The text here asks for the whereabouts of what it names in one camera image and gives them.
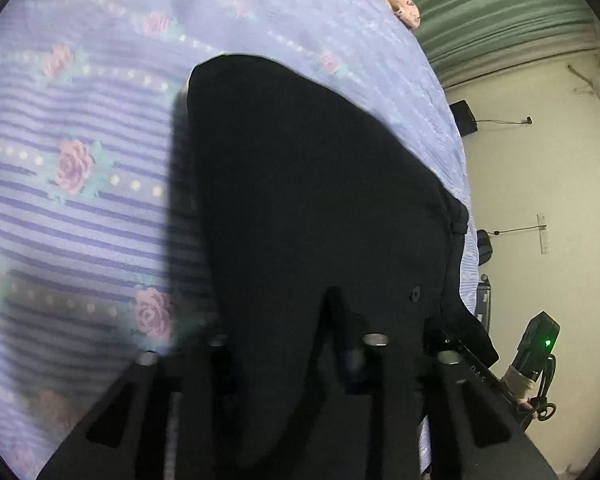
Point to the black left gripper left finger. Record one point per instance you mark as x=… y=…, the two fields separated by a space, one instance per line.
x=126 y=433

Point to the black speaker box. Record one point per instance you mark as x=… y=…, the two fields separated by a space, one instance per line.
x=464 y=118

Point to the green curtain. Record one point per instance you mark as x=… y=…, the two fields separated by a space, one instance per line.
x=468 y=39

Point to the lilac floral striped bed sheet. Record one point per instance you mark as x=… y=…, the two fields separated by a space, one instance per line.
x=98 y=231

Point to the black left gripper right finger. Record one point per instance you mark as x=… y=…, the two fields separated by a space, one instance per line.
x=420 y=409

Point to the white wall power strip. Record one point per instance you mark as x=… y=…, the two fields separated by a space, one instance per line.
x=544 y=240

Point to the black pants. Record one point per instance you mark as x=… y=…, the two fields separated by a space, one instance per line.
x=333 y=250

